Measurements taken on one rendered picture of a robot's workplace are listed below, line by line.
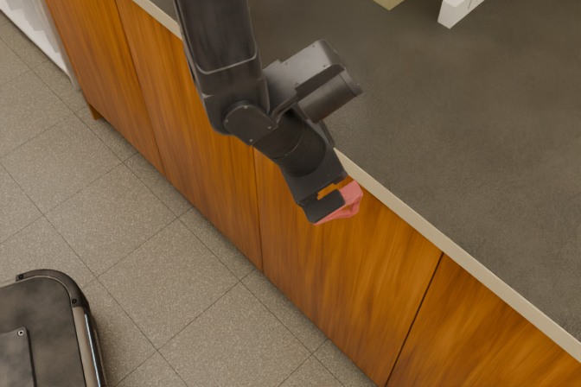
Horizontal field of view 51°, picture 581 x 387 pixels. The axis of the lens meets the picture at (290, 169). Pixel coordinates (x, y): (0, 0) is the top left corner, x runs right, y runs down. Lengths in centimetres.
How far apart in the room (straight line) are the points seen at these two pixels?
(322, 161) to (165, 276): 127
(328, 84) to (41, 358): 119
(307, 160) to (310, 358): 116
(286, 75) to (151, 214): 147
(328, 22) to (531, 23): 36
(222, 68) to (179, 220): 150
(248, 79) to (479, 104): 58
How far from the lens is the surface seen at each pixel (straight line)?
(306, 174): 68
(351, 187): 68
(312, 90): 59
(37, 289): 171
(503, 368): 111
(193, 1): 47
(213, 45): 50
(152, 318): 185
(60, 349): 162
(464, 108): 103
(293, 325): 180
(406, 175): 92
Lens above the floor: 168
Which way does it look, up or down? 54 degrees down
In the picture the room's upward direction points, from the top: straight up
